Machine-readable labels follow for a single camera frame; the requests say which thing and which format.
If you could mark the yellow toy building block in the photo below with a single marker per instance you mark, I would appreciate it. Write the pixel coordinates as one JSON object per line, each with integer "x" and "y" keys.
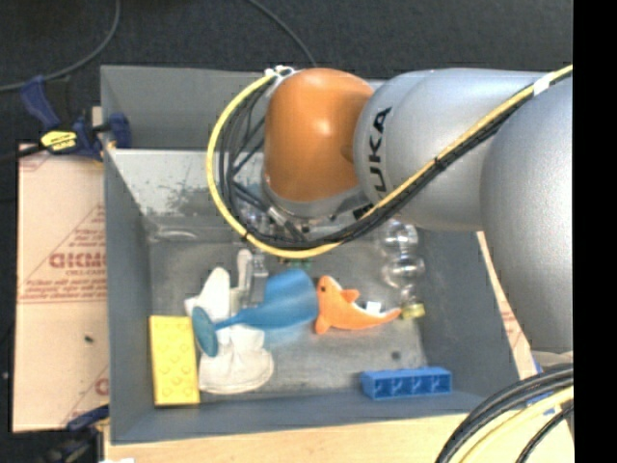
{"x": 173, "y": 362}

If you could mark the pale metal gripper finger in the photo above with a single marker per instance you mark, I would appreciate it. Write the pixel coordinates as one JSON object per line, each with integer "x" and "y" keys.
{"x": 259, "y": 280}
{"x": 244, "y": 278}

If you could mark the blue plastic wine glass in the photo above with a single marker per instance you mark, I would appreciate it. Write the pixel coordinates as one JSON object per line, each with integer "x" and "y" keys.
{"x": 284, "y": 302}

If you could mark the grey metal bin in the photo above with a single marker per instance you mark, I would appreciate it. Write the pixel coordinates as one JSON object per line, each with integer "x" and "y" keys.
{"x": 337, "y": 364}

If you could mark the orange toy fish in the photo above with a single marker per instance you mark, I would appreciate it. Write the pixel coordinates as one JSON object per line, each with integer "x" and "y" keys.
{"x": 340, "y": 314}

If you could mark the brown cardboard board red print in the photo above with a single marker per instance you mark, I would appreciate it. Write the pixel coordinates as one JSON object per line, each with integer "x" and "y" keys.
{"x": 58, "y": 258}

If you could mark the white cloth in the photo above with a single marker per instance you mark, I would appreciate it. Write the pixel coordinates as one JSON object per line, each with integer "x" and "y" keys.
{"x": 236, "y": 364}

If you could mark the clear glass bottle yellow cap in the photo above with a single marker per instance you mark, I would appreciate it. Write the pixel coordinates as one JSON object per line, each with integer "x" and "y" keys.
{"x": 402, "y": 263}

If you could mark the blue toy building block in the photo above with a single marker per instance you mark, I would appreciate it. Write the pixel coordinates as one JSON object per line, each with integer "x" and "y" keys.
{"x": 407, "y": 383}

